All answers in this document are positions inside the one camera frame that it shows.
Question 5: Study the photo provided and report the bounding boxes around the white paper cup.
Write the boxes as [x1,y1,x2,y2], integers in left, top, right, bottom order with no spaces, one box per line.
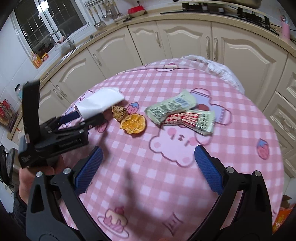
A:
[76,87,125,119]

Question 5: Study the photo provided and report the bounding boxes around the sliding window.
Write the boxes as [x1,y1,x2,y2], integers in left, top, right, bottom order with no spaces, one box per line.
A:
[14,0,90,55]

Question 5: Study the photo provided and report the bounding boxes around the pink utensil holder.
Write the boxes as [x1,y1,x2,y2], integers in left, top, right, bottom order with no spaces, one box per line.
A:
[280,15,290,39]

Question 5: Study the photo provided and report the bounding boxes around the yellow bottle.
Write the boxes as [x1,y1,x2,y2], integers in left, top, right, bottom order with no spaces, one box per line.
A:
[31,52,43,69]

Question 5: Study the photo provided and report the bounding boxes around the cream base cabinets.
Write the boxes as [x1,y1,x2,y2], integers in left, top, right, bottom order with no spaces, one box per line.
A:
[11,20,296,179]

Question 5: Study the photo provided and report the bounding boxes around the metal faucet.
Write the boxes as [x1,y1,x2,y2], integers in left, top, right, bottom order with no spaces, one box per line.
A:
[50,29,77,50]

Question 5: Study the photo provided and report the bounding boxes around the dried orange slice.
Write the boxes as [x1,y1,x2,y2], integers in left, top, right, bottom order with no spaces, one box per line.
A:
[120,113,147,135]

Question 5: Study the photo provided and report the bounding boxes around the black glass gas stove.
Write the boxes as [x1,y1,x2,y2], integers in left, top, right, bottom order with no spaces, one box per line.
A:
[160,2,281,36]

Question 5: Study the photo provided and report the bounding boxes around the person's left forearm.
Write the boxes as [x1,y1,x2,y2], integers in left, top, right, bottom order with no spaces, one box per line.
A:
[9,190,31,234]

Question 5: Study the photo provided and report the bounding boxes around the red bowl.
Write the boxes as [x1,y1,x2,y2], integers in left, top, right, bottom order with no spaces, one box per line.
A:
[128,6,147,18]

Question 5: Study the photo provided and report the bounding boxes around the green snack packet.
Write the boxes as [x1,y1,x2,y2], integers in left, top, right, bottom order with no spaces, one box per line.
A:
[145,90,197,124]

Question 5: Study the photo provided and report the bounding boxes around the white plastic bag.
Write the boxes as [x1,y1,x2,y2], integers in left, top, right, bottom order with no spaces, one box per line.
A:
[180,54,244,93]

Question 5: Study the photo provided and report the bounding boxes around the red wire rack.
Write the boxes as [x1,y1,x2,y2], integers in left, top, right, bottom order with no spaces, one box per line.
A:
[0,98,19,130]

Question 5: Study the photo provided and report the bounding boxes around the orange plastic bag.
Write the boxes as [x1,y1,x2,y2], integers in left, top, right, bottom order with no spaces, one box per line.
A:
[272,206,289,233]

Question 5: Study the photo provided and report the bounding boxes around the pink checked tablecloth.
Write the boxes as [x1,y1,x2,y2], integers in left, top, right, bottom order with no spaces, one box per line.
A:
[59,58,285,241]

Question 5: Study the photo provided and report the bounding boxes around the dried brown fruit piece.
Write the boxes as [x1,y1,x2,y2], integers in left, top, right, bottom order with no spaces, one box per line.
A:
[111,105,129,122]

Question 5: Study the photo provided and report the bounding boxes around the clear jar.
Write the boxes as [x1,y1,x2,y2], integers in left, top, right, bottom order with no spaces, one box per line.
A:
[14,84,23,101]

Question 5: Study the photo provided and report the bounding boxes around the red patterned snack packet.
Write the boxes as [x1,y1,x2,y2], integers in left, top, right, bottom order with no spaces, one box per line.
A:
[163,110,215,135]

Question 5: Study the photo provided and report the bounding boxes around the person's left hand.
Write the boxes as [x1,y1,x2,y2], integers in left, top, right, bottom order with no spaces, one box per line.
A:
[18,158,65,204]

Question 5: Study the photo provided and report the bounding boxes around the cardboard box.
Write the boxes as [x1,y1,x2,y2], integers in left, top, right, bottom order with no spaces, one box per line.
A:
[281,195,292,208]

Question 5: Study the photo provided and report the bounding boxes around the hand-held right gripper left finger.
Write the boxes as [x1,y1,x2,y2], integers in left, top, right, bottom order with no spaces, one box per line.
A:
[25,146,104,241]

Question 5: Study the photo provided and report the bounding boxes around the metal utensil rail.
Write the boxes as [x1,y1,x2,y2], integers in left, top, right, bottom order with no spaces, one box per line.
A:
[84,0,109,8]

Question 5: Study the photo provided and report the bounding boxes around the row of hanging kitchen utensils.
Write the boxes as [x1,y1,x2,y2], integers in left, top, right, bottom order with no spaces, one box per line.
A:
[89,2,123,29]

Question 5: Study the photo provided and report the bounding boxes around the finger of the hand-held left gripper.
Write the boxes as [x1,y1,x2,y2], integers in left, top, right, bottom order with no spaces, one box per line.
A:
[80,113,105,130]
[58,111,81,124]

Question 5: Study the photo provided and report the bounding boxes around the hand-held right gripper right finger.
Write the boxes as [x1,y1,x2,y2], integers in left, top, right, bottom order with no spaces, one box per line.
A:
[188,145,273,241]

